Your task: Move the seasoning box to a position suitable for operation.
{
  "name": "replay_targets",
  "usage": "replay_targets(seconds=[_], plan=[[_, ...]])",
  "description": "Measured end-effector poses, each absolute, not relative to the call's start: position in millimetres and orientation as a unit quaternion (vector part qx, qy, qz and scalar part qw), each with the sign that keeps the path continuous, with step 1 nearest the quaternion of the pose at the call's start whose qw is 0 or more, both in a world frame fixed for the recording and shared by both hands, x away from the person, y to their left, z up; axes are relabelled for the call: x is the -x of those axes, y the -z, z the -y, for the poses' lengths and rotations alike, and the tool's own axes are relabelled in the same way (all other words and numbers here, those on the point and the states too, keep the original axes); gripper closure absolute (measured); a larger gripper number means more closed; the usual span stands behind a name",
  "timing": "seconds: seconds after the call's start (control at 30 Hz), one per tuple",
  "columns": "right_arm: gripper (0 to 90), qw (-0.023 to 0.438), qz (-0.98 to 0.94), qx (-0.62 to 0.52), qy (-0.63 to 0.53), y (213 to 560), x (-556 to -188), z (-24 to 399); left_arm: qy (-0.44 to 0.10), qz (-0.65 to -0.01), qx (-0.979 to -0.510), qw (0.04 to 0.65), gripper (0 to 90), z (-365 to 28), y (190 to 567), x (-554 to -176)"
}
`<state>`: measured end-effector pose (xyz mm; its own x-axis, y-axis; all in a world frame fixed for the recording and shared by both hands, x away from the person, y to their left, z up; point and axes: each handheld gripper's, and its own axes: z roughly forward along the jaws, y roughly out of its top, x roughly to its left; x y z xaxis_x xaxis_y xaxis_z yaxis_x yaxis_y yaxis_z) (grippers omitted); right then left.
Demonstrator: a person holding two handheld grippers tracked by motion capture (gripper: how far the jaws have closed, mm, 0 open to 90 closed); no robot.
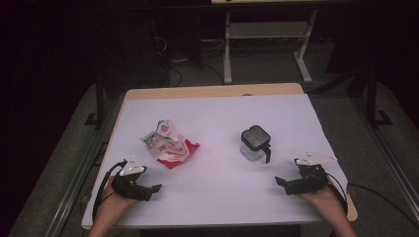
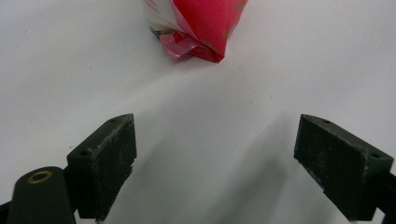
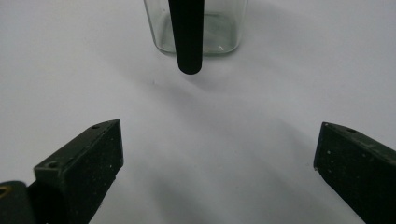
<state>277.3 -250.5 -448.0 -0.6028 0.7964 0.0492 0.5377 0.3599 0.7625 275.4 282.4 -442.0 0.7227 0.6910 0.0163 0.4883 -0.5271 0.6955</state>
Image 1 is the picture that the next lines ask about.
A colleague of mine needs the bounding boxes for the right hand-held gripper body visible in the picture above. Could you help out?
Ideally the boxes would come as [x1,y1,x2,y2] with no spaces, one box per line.
[290,151,338,196]

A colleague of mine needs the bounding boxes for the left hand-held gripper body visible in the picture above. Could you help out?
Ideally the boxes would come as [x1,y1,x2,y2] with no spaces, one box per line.
[111,156,152,201]

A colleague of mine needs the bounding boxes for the red and white snack bag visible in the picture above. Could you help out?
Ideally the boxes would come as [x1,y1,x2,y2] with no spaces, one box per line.
[139,118,202,170]

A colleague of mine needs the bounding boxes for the clear jar with black lid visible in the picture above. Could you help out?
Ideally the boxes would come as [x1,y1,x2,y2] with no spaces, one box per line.
[239,124,273,165]

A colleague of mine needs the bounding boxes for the person's left hand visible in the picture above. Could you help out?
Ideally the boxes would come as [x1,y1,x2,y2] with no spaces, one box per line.
[100,177,141,215]

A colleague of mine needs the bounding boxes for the person's right hand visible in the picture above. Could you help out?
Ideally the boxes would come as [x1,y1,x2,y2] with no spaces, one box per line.
[297,184,347,215]

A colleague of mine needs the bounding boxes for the black metal stand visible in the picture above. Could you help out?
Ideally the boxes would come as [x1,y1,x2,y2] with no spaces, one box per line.
[365,68,393,128]
[84,82,107,128]

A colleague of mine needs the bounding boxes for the white paper sheet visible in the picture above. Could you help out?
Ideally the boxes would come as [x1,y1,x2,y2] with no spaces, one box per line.
[82,93,350,229]

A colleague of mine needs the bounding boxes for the wooden table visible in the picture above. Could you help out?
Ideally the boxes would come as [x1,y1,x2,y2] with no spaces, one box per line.
[81,82,359,230]

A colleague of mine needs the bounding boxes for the left hand-held gripper black cable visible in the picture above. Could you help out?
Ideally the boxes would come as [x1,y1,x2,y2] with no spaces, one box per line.
[92,159,128,222]

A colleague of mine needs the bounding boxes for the hand-held gripper black cable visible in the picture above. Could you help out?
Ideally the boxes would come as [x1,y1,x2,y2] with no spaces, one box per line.
[92,159,128,222]
[325,171,349,215]

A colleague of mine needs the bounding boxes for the right hand-held gripper black cable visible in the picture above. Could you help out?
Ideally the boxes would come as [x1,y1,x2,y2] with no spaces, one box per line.
[325,171,349,215]

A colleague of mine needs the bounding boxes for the aluminium rail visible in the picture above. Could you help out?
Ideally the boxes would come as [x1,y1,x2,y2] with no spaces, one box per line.
[43,98,115,237]
[350,95,419,213]

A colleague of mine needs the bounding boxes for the black floor cable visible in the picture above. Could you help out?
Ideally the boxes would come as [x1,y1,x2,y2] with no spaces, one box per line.
[346,182,419,229]

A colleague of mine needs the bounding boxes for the tangled black floor cables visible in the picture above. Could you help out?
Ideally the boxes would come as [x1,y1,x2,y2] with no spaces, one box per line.
[154,34,226,88]

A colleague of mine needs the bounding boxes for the white metal desk frame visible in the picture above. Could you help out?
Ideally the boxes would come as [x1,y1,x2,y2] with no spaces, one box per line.
[210,0,320,85]

